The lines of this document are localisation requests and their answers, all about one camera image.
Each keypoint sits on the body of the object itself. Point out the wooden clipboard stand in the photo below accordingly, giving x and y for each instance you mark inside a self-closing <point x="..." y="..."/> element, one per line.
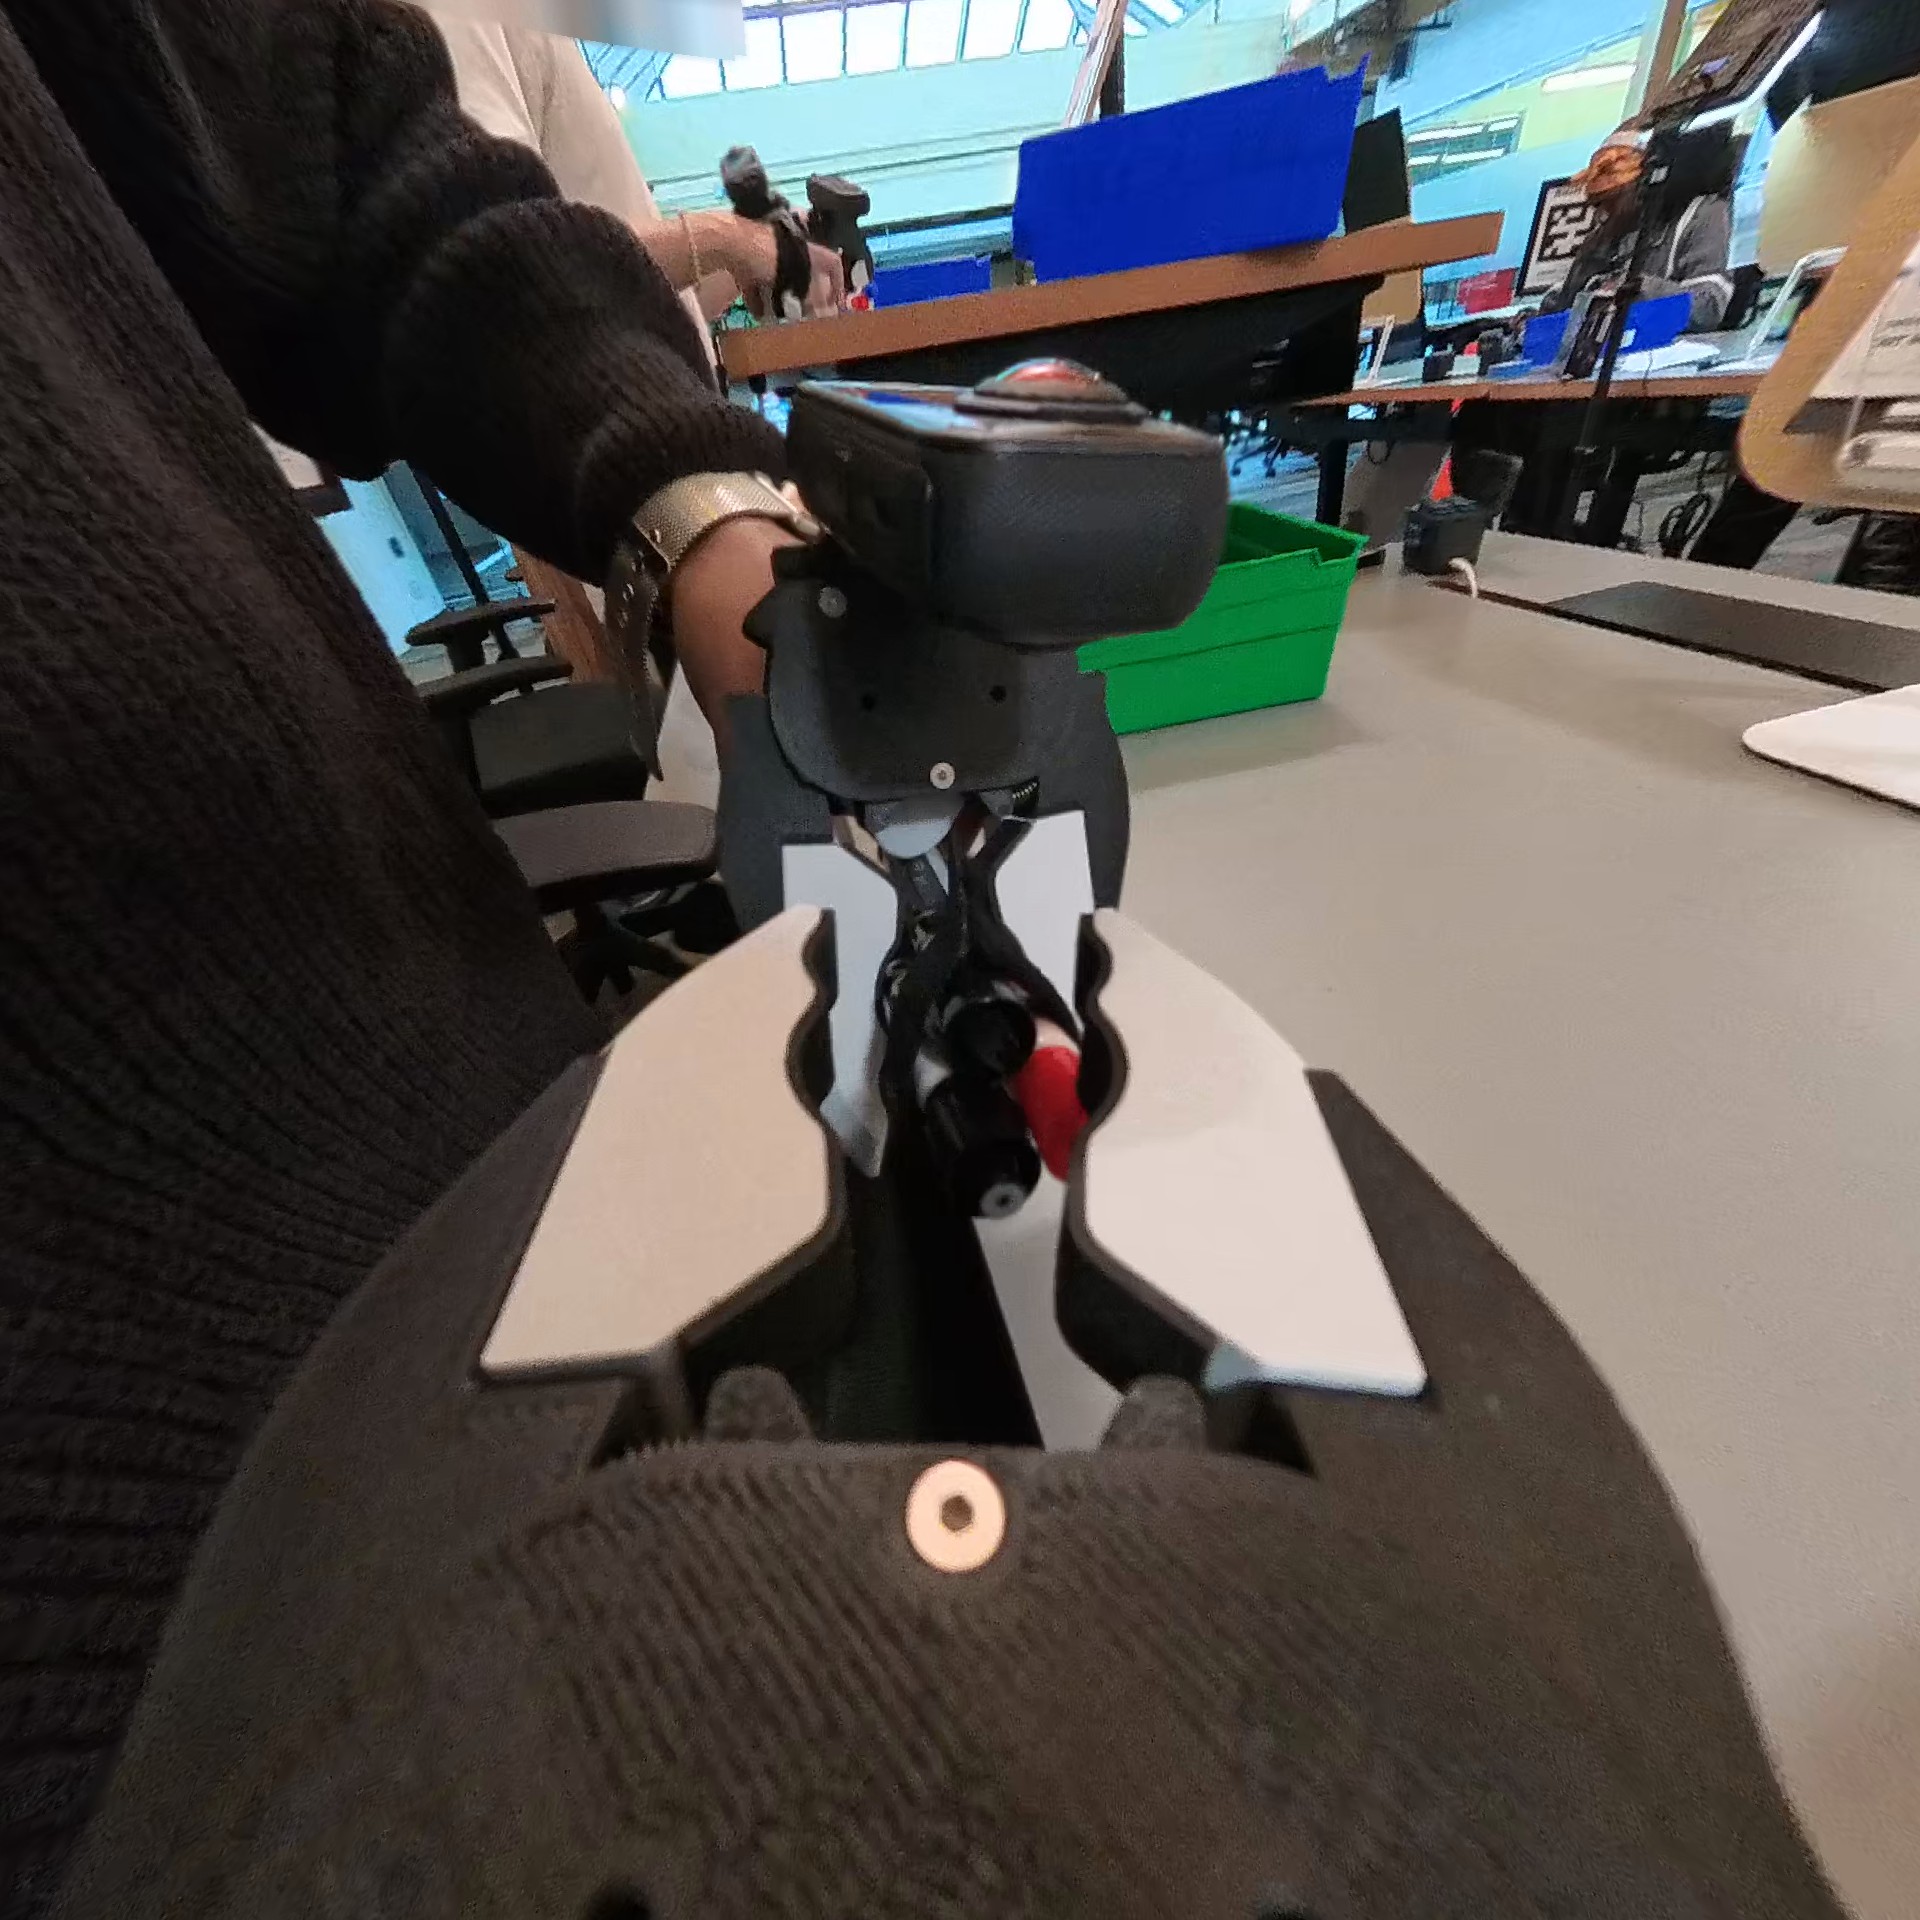
<point x="1816" y="225"/>

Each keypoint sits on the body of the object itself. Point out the person's left hand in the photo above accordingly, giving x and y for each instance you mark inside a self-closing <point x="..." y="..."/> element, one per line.
<point x="727" y="599"/>

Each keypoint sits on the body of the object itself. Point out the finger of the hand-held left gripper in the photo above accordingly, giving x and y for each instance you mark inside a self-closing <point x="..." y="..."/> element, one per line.
<point x="1048" y="914"/>
<point x="855" y="976"/>

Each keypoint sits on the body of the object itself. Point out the person's left forearm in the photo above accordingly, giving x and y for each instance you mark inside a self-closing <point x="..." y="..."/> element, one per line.
<point x="450" y="272"/>

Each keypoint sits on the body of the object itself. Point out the black office chair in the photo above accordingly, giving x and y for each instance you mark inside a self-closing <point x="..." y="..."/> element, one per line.
<point x="568" y="751"/>

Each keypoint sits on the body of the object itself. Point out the blue box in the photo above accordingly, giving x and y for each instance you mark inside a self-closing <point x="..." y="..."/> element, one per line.
<point x="1633" y="322"/>

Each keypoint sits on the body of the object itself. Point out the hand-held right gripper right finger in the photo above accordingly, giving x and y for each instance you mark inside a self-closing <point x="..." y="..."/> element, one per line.
<point x="1244" y="1201"/>

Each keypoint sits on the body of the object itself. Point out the blue board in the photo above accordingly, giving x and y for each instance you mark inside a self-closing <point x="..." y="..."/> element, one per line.
<point x="1185" y="181"/>

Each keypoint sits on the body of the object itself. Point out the green plastic bin stack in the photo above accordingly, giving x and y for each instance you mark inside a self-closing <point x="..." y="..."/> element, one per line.
<point x="1244" y="630"/>

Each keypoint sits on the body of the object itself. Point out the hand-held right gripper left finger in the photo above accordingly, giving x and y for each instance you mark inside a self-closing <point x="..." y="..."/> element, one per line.
<point x="674" y="1201"/>

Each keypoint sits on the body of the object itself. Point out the small black-white tag card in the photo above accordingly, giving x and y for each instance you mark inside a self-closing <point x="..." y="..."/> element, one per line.
<point x="1559" y="241"/>

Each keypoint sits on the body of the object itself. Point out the long wooden desk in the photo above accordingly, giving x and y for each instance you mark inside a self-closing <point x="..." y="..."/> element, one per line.
<point x="1125" y="292"/>

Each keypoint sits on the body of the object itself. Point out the black dry erase marker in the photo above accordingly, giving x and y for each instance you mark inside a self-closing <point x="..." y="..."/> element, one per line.
<point x="997" y="1163"/>
<point x="990" y="1036"/>

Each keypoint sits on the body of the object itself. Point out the red dry erase marker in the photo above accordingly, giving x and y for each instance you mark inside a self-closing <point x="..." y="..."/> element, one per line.
<point x="1047" y="1103"/>

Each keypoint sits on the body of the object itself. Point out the small black device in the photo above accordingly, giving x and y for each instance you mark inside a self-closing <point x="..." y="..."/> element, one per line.
<point x="1441" y="532"/>

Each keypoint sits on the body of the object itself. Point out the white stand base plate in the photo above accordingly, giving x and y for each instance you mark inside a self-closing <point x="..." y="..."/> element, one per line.
<point x="1853" y="743"/>

